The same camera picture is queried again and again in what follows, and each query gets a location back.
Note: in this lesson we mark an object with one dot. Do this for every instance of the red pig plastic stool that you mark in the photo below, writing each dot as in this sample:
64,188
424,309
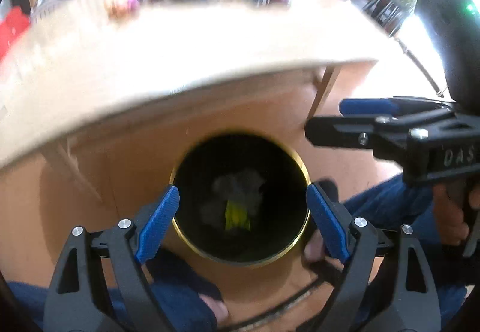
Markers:
11,28

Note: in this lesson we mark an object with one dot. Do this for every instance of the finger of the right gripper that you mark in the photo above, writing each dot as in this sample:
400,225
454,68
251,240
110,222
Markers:
386,136
395,107

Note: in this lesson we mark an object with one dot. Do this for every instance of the person's right hand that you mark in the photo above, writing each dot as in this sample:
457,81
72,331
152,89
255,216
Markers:
449,218

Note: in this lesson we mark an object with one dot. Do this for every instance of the black gold-rimmed trash bin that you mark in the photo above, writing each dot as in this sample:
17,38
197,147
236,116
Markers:
242,198

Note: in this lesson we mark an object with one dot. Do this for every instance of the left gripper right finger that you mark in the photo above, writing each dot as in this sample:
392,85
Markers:
386,283

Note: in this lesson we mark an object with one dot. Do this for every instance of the round wooden table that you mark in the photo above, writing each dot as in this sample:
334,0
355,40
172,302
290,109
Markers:
77,67

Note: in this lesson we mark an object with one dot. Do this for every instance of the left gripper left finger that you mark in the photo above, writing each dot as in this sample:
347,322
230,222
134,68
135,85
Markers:
78,298

